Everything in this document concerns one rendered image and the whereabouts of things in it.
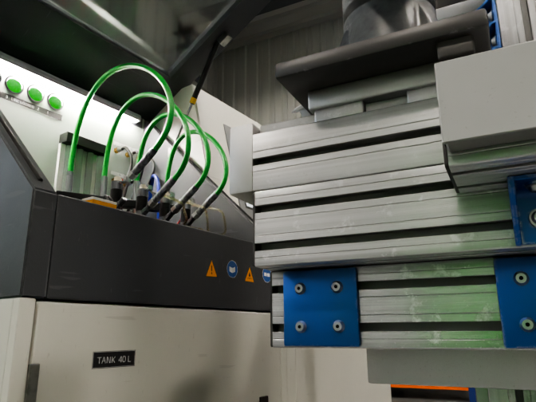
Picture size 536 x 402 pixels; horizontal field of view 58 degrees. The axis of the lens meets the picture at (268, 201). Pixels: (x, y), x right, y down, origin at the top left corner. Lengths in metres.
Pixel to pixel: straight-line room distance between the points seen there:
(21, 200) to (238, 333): 0.54
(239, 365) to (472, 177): 0.77
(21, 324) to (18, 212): 0.17
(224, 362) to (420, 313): 0.61
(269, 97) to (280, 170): 8.55
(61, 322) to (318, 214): 0.44
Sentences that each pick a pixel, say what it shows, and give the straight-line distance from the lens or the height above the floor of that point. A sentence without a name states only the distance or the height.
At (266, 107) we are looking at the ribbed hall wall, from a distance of 9.04.
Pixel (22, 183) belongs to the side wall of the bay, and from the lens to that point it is 0.83.
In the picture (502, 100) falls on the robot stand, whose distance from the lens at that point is 0.40.
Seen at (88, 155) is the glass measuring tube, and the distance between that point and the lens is 1.52.
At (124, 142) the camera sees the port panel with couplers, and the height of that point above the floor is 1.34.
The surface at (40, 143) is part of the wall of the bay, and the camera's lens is 1.48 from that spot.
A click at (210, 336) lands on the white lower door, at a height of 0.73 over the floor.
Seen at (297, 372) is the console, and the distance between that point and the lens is 1.31.
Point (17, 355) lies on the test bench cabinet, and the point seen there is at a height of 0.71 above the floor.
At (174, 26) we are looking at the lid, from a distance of 1.59.
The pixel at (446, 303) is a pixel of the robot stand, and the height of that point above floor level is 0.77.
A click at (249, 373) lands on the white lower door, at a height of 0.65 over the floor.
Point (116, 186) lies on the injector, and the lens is 1.22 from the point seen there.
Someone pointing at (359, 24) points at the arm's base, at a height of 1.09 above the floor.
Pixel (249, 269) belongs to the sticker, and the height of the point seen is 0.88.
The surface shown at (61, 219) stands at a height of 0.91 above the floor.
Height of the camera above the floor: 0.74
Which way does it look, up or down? 15 degrees up
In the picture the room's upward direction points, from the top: straight up
